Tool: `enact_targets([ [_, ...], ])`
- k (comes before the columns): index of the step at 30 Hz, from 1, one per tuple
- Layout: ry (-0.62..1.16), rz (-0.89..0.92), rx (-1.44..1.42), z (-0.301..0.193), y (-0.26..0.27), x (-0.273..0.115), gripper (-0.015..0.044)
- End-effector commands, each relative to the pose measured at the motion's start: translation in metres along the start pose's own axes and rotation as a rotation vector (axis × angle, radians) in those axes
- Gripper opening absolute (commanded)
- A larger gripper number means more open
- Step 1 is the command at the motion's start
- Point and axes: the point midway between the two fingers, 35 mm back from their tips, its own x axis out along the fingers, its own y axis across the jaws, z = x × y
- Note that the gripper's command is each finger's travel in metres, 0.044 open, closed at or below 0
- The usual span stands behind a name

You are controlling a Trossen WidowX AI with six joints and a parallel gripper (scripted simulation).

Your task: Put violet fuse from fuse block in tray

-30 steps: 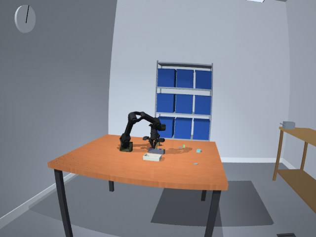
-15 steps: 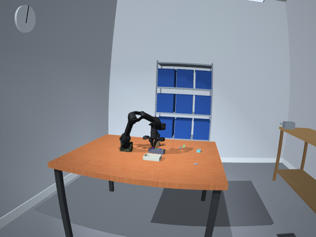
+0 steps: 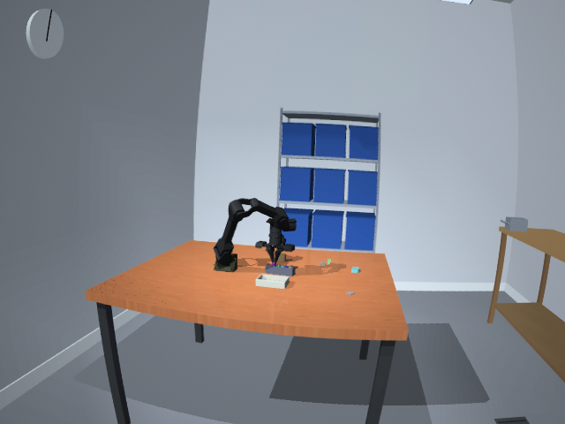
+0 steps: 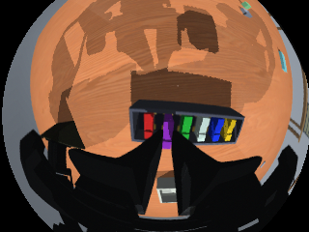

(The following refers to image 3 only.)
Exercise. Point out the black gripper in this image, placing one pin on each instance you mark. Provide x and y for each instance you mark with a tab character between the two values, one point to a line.
275	242

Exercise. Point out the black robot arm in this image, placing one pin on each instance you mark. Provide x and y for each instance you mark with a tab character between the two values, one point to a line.
279	223

